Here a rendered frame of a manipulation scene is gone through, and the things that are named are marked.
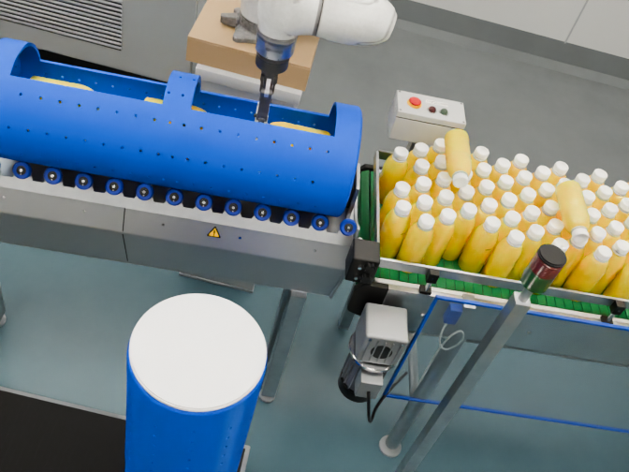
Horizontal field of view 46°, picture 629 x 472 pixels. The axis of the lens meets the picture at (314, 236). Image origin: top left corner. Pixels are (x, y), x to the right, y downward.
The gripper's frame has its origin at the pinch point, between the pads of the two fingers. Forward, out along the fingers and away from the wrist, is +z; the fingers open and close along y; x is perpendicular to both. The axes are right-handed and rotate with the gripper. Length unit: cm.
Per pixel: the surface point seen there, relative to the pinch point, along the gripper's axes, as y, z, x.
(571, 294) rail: 21, 20, 86
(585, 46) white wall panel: -249, 102, 189
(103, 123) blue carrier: 11.6, -0.4, -35.1
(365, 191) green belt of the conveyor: -11.1, 27.5, 33.3
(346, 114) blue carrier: -0.6, -6.3, 20.0
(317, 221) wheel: 10.8, 20.2, 18.8
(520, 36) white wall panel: -252, 106, 150
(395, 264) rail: 20.9, 20.1, 39.1
